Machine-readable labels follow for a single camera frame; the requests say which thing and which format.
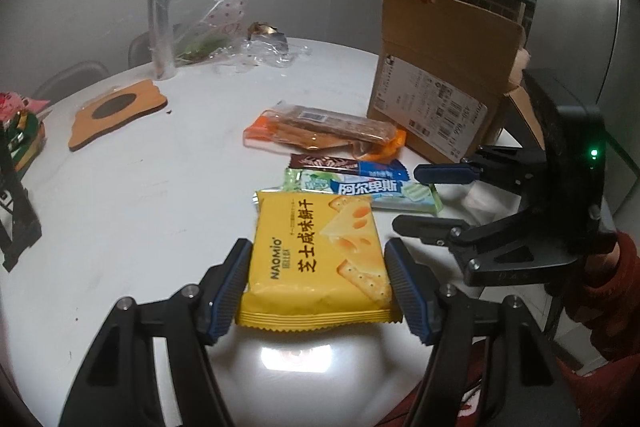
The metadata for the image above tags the black phone stand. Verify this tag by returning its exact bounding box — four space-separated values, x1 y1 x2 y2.
1 134 42 272

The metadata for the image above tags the grey chair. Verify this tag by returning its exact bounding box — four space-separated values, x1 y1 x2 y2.
34 61 110 103
127 23 182 69

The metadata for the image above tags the green candy pack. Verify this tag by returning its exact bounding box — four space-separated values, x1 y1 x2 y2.
3 109 46 178

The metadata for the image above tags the brown blue chocolate bar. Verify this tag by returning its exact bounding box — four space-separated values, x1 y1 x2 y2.
288 154 410 181

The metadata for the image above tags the pink red snack bag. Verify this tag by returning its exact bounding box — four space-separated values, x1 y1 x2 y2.
0 92 49 121

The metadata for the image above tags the tall clear plastic tube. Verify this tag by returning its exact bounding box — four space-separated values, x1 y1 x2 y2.
148 0 176 80

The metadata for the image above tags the clear granola bar pack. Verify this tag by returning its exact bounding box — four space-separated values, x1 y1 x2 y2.
266 101 397 144

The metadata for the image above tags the brown cardboard box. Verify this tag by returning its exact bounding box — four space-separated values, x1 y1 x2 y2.
367 0 544 164

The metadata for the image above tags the clear dotted plastic bag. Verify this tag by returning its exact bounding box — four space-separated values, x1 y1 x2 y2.
174 0 248 66

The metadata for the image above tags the wooden toast-shaped coaster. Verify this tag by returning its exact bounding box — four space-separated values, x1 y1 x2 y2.
67 79 168 152

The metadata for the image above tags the crumpled clear wrapper gold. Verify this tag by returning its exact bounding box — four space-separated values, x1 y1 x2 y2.
212 23 311 70

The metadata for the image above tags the right red sleeve forearm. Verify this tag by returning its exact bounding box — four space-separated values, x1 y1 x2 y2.
560 232 639 426

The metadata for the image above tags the orange clear snack bag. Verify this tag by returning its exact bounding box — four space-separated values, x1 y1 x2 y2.
243 108 407 162

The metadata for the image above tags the yellow cheese cracker pack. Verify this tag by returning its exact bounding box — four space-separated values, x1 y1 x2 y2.
236 191 402 333

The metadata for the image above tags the green white wafer bar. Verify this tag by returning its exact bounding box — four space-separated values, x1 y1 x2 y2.
281 168 444 215

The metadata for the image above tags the person's right hand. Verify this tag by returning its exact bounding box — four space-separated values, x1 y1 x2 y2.
584 243 620 288

